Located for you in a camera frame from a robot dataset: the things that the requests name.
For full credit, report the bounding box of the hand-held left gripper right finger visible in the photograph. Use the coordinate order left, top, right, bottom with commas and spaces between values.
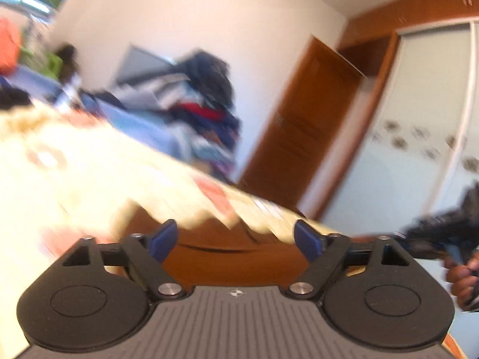
288, 219, 414, 300

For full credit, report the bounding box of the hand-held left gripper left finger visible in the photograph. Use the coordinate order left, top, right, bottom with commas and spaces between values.
62, 219, 188, 300

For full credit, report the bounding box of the brown cloth garment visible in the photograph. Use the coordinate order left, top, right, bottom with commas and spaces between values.
120, 204, 360, 288

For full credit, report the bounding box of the pile of mixed clothes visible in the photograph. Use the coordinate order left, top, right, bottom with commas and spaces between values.
95, 48, 242, 174

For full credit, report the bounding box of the person's right hand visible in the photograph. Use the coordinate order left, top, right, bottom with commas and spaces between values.
443, 250, 479, 312

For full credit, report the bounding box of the yellow orange-printed bed sheet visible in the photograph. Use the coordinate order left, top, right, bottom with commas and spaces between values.
0, 108, 375, 359

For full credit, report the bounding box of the white sliding-door wardrobe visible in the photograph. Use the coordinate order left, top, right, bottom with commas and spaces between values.
299, 0, 479, 240

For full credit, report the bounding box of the brown wooden door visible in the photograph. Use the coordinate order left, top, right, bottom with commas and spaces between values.
239, 34, 366, 212

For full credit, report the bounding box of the blue bedding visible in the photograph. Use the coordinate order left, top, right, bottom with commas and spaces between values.
0, 63, 188, 167

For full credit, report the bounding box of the grey flat board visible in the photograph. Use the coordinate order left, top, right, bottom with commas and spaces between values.
113, 44, 177, 85

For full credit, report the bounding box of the black cloth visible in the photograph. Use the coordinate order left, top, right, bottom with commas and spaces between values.
0, 87, 32, 112

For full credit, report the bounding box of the green plastic object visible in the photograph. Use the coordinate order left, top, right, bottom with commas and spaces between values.
20, 45, 63, 80

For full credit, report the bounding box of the orange cloth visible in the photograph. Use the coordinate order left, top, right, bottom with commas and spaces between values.
0, 18, 22, 76

